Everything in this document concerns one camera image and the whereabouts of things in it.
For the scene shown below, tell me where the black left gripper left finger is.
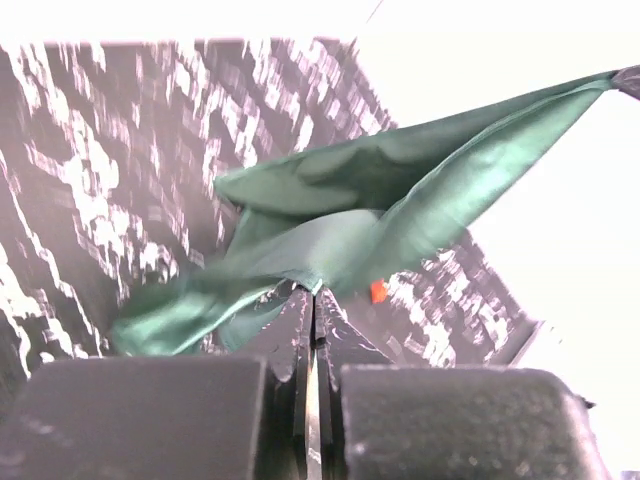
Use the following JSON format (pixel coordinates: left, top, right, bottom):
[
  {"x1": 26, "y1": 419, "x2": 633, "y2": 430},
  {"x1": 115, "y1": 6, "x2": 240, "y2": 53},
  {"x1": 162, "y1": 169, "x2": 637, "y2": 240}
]
[{"x1": 1, "y1": 289, "x2": 313, "y2": 479}]

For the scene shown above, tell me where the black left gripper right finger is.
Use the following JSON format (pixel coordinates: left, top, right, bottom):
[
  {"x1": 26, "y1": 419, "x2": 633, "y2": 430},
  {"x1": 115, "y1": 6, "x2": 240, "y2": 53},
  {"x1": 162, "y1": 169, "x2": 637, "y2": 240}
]
[{"x1": 314, "y1": 290, "x2": 609, "y2": 479}]

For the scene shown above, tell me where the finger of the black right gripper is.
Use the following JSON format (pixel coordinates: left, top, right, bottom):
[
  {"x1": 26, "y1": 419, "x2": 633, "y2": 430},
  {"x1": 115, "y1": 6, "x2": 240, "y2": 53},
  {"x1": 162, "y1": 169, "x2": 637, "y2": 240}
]
[{"x1": 612, "y1": 65, "x2": 640, "y2": 97}]

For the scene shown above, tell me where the orange plastic fork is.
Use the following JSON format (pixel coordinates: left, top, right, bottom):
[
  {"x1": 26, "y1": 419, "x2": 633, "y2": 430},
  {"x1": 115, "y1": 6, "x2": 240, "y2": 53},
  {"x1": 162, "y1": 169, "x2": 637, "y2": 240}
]
[{"x1": 370, "y1": 279, "x2": 388, "y2": 304}]

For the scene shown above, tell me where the green cloth napkin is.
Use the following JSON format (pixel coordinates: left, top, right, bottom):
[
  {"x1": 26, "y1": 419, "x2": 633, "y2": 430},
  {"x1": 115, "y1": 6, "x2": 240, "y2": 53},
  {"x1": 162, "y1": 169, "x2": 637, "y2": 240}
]
[{"x1": 111, "y1": 72, "x2": 613, "y2": 356}]

